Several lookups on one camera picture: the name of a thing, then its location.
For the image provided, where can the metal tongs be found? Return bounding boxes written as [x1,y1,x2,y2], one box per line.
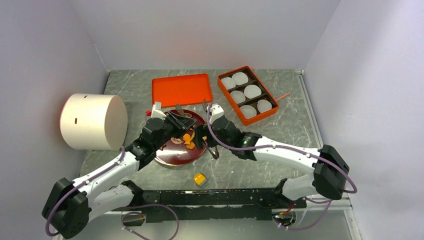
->
[175,99,220,160]

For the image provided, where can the yellow small block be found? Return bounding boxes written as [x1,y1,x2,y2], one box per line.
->
[193,173,208,187]

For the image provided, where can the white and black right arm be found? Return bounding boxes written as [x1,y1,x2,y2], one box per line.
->
[193,116,350,208]

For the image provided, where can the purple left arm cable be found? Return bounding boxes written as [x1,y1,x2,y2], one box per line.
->
[44,146,127,237]

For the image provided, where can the dark red round plate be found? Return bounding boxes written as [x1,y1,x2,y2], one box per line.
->
[155,128,206,166]

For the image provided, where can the orange box lid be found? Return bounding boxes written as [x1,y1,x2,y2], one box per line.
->
[151,73,214,108]

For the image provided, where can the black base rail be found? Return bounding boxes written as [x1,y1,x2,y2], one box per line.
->
[124,188,307,223]

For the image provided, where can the pink stick behind box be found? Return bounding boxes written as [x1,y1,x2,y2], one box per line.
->
[275,92,291,102]

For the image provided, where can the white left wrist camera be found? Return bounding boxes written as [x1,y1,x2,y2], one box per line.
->
[150,101,167,121]

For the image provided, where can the white cylinder container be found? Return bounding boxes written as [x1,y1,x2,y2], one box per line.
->
[59,93,128,151]

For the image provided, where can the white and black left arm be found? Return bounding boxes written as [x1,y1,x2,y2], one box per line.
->
[41,111,196,239]

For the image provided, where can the orange compartment box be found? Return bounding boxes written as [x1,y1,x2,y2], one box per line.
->
[217,66,279,126]

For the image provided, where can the white paper liner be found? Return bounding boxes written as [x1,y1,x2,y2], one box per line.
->
[240,105,257,119]
[257,99,273,113]
[243,84,262,99]
[231,72,249,86]
[230,90,246,104]
[221,77,236,90]

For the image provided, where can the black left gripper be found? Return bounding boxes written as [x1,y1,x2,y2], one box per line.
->
[153,110,197,151]

